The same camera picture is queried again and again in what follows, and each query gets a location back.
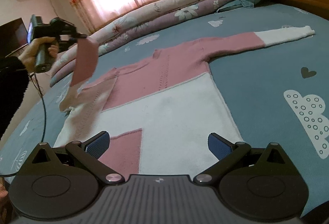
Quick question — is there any person's left forearm black sleeve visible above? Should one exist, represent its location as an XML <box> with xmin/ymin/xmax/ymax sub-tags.
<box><xmin>1</xmin><ymin>57</ymin><xmax>29</xmax><ymax>138</ymax></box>

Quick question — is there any person's right hand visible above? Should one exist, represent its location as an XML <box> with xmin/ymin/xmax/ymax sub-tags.
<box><xmin>0</xmin><ymin>178</ymin><xmax>11</xmax><ymax>224</ymax></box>

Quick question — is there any person's left hand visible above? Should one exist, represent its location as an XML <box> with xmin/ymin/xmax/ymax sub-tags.
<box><xmin>18</xmin><ymin>37</ymin><xmax>59</xmax><ymax>74</ymax></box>

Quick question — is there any folded floral quilt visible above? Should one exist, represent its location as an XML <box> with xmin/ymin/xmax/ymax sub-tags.
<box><xmin>49</xmin><ymin>0</ymin><xmax>239</xmax><ymax>88</ymax></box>

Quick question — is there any pink and white knit sweater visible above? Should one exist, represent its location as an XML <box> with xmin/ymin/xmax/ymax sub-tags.
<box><xmin>55</xmin><ymin>26</ymin><xmax>315</xmax><ymax>177</ymax></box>

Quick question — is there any teal floral bed sheet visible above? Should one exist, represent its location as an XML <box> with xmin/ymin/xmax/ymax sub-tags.
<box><xmin>1</xmin><ymin>4</ymin><xmax>328</xmax><ymax>213</ymax></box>

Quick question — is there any wall mounted television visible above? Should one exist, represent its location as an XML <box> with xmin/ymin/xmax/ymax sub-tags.
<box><xmin>0</xmin><ymin>18</ymin><xmax>27</xmax><ymax>58</ymax></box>

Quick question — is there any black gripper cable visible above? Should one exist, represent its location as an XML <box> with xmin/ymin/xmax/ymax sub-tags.
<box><xmin>0</xmin><ymin>73</ymin><xmax>47</xmax><ymax>177</ymax></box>

